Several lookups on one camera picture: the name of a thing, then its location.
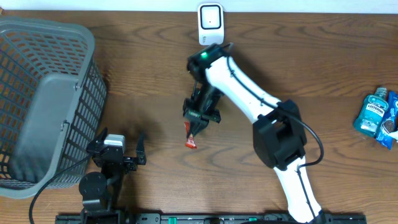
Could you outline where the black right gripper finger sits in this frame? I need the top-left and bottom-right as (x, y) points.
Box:
(185, 121), (196, 138)
(191, 119), (209, 137)

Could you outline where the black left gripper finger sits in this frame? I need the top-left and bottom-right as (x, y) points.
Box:
(136, 133), (146, 158)
(91, 128), (108, 146)

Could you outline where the red Nescafe coffee stick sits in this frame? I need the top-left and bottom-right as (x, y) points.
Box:
(184, 121), (197, 149)

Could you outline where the blue mouthwash bottle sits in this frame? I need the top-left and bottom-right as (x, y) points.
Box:
(353, 86), (389, 138)

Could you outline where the blue Oreo cookie pack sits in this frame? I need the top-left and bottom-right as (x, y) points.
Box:
(376, 91), (397, 150)

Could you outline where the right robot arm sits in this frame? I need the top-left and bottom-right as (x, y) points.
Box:
(183, 44), (324, 223)

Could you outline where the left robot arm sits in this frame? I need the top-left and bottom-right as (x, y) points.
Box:
(79, 128), (147, 224)

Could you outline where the white barcode scanner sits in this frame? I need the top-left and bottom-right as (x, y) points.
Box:
(197, 2), (224, 46)

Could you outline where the grey plastic shopping basket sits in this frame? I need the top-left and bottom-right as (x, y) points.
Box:
(1, 16), (106, 199)

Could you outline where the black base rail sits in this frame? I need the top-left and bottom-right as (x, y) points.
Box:
(55, 212), (368, 224)

